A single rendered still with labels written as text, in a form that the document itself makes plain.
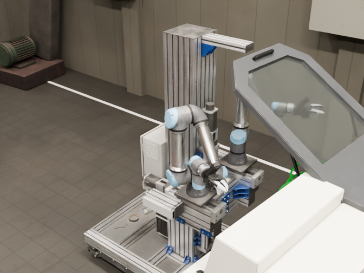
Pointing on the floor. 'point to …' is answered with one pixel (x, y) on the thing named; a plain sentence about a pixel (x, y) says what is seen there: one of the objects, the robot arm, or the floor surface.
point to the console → (273, 227)
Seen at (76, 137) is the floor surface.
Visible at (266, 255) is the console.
